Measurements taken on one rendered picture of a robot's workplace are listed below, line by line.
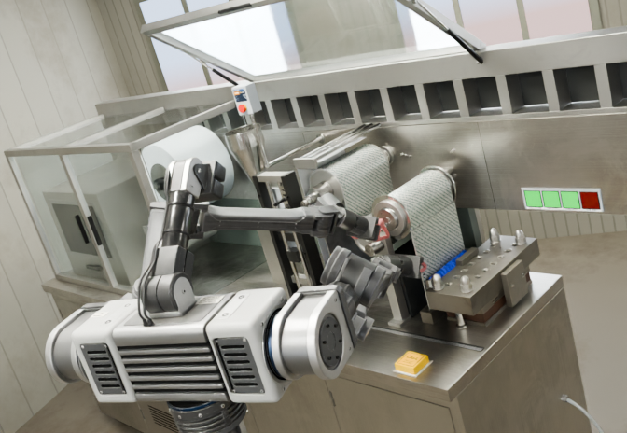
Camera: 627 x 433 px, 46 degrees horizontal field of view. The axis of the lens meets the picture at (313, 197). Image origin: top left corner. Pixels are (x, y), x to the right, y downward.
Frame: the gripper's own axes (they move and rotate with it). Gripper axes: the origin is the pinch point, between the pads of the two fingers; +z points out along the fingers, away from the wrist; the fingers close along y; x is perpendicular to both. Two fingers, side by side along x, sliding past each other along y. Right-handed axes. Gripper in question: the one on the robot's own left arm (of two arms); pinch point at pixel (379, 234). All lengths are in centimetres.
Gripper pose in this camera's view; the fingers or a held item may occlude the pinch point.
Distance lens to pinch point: 224.8
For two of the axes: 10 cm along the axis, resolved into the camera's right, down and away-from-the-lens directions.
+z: 6.7, 3.0, 6.8
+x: 2.4, -9.5, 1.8
